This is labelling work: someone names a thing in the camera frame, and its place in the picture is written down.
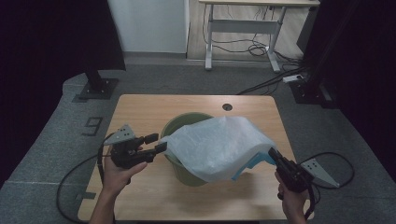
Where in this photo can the white power strip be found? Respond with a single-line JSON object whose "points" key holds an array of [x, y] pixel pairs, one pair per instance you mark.
{"points": [[292, 78]]}

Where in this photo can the dark curtain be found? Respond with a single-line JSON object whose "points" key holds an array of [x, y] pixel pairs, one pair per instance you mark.
{"points": [[46, 62], [367, 77]]}

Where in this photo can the dark tape strip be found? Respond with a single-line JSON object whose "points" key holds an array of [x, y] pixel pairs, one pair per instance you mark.
{"points": [[87, 195]]}

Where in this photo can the person's left hand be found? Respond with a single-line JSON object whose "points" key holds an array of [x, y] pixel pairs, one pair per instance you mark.
{"points": [[116, 177]]}

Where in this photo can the black metal stand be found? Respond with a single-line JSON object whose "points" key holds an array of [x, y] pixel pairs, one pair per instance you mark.
{"points": [[98, 88], [311, 90]]}

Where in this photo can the round black table grommet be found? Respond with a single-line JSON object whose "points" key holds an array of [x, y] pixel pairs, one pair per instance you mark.
{"points": [[227, 107]]}

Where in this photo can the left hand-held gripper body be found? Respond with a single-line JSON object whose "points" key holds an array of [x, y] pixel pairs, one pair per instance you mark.
{"points": [[127, 155]]}

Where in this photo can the white desk with metal legs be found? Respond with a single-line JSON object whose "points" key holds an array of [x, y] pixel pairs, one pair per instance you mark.
{"points": [[246, 26]]}

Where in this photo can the green plastic trash bucket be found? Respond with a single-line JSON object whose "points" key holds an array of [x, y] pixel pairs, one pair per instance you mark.
{"points": [[183, 121]]}

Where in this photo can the translucent white-blue trash bag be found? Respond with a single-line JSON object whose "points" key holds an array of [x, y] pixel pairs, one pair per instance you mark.
{"points": [[214, 146]]}

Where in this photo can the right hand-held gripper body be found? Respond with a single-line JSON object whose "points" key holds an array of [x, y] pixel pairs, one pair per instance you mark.
{"points": [[295, 179]]}

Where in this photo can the person's right hand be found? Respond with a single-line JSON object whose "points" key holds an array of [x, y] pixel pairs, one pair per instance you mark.
{"points": [[294, 203]]}

